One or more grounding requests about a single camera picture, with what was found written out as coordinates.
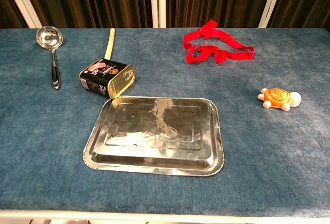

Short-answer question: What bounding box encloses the blue table cloth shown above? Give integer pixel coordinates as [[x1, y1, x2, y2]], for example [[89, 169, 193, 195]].
[[0, 27, 330, 218]]

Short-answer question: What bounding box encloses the red fabric ribbon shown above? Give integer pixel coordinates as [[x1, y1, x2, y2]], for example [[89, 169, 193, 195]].
[[182, 19, 255, 65]]

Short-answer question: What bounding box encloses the white frame post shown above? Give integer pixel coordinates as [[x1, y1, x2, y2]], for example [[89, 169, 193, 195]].
[[2, 0, 43, 29], [258, 0, 287, 28], [150, 0, 167, 28]]

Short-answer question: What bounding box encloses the black luncheon meat can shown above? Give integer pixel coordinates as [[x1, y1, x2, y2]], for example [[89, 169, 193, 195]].
[[79, 57, 136, 100]]

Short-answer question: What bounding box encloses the steel ladle with black handle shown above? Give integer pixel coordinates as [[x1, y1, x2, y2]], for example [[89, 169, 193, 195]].
[[36, 25, 64, 90]]

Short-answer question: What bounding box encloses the orange toy turtle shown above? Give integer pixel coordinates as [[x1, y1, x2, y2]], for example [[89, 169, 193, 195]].
[[257, 87, 302, 111]]

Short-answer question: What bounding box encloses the silver metal tray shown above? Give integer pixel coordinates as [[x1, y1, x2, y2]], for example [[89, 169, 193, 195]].
[[82, 95, 225, 177]]

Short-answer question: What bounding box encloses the cream wooden stick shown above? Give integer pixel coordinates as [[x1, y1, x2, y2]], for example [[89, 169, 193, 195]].
[[104, 28, 116, 60]]

